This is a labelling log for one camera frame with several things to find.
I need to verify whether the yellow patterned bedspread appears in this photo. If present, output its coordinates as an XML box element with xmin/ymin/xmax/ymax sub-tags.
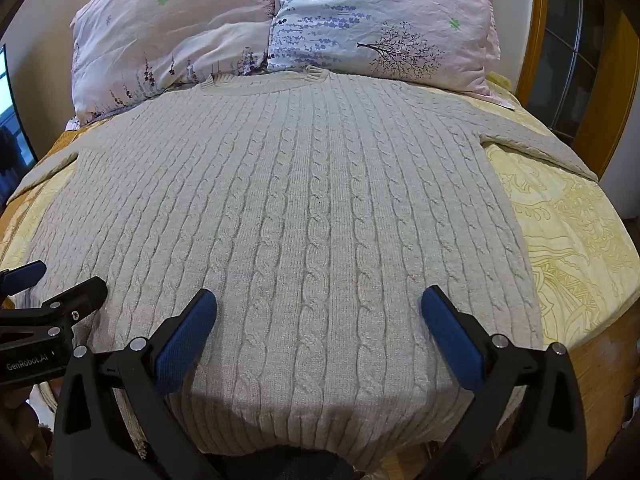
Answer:
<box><xmin>0</xmin><ymin>71</ymin><xmax>640</xmax><ymax>466</ymax></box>

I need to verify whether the dark screen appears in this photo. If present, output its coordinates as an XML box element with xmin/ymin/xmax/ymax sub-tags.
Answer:
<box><xmin>0</xmin><ymin>42</ymin><xmax>39</xmax><ymax>171</ymax></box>

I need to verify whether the blue floral tree-print pillow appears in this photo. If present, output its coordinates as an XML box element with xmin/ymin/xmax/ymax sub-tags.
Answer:
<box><xmin>265</xmin><ymin>0</ymin><xmax>502</xmax><ymax>107</ymax></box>

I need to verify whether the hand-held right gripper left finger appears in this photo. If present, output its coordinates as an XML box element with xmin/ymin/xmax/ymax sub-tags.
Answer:
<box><xmin>52</xmin><ymin>287</ymin><xmax>227</xmax><ymax>480</ymax></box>

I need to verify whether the wooden cabinet with glass door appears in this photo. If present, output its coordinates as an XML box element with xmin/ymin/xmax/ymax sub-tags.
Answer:
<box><xmin>540</xmin><ymin>0</ymin><xmax>640</xmax><ymax>182</ymax></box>

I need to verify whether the pink floral pillow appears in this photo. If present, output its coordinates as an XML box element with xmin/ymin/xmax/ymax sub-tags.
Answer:
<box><xmin>70</xmin><ymin>0</ymin><xmax>282</xmax><ymax>126</ymax></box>

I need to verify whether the beige cable-knit sweater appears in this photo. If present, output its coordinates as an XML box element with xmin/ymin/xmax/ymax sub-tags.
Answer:
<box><xmin>5</xmin><ymin>66</ymin><xmax>599</xmax><ymax>472</ymax></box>

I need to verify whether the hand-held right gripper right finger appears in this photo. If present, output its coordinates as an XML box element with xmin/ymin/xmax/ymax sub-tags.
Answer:
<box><xmin>421</xmin><ymin>285</ymin><xmax>588</xmax><ymax>480</ymax></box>

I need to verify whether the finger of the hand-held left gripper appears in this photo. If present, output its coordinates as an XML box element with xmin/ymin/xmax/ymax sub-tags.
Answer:
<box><xmin>39</xmin><ymin>276</ymin><xmax>109</xmax><ymax>333</ymax></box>
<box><xmin>0</xmin><ymin>261</ymin><xmax>47</xmax><ymax>295</ymax></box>

